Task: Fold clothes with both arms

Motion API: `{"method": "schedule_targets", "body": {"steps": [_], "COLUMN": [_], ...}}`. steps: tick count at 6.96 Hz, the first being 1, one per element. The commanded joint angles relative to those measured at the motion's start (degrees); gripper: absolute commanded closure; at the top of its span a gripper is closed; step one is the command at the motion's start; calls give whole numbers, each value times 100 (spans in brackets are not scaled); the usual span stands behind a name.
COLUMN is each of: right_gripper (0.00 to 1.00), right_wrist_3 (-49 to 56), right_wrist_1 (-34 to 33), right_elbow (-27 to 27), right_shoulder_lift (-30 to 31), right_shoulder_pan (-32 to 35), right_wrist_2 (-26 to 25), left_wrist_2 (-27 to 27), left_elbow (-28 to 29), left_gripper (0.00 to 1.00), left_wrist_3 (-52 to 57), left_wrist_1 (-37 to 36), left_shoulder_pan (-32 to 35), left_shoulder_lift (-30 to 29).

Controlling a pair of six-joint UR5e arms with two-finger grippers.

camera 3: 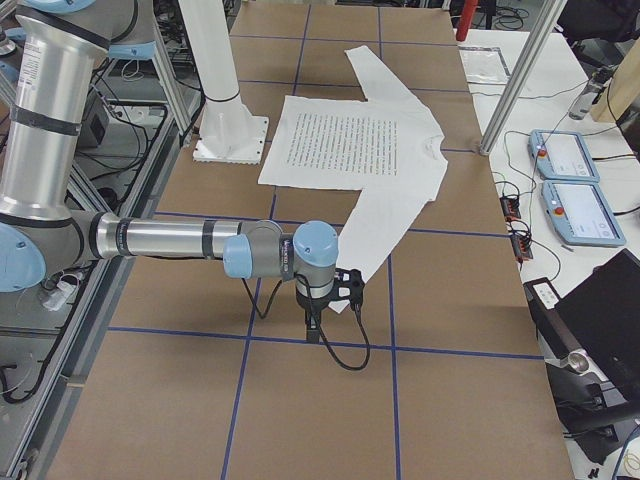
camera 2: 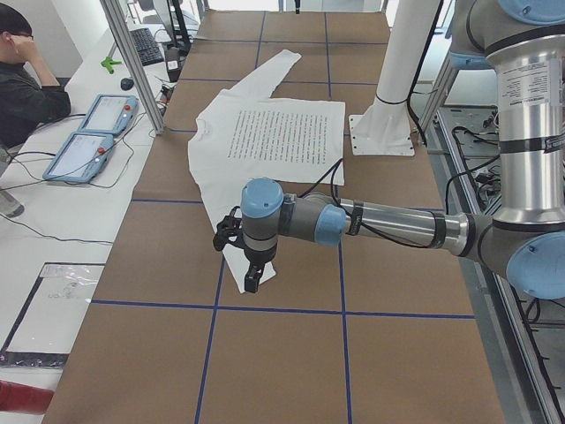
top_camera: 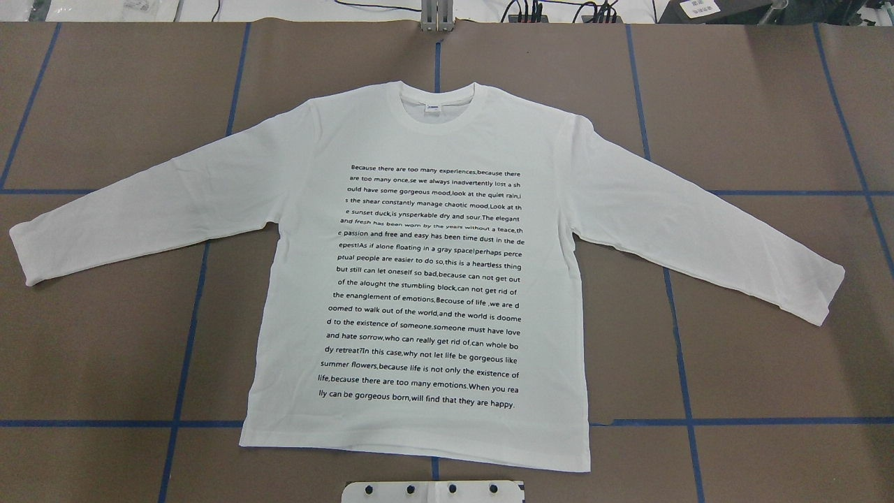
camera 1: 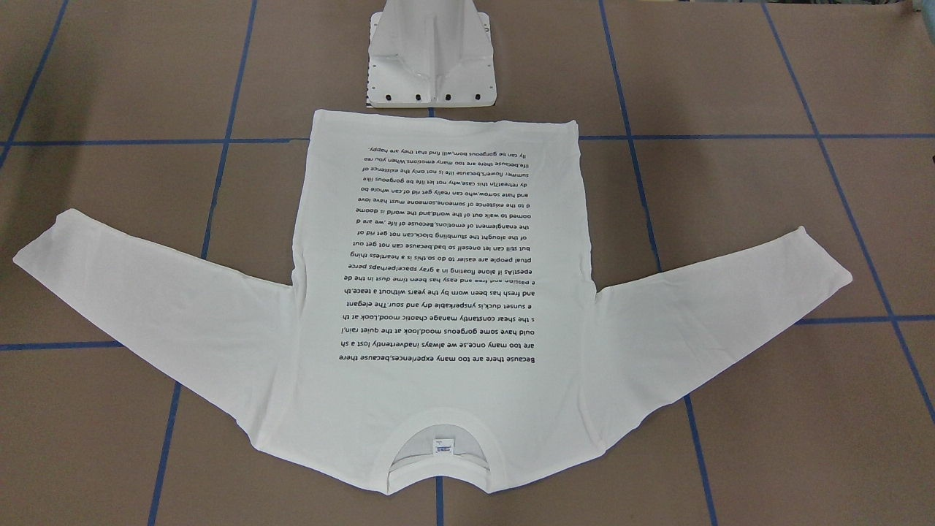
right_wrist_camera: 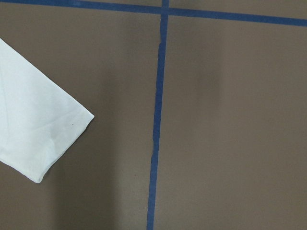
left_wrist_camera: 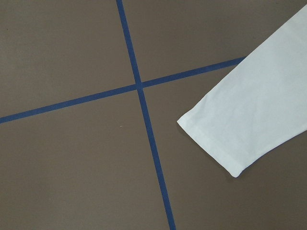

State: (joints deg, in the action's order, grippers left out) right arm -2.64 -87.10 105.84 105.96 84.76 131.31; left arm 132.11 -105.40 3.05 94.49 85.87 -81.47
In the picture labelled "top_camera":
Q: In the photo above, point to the white long-sleeve printed shirt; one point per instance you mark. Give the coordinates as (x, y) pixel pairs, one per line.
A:
(425, 297)

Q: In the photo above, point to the black orange connector board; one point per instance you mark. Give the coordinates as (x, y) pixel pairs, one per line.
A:
(525, 12)
(603, 12)

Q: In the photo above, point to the grey aluminium frame post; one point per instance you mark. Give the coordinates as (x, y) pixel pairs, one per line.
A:
(437, 15)

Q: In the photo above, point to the brown paper table mat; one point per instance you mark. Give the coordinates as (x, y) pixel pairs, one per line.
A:
(129, 382)

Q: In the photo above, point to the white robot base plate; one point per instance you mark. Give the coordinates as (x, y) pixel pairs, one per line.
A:
(435, 491)

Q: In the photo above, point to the black device with label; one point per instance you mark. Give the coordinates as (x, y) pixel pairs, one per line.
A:
(722, 12)

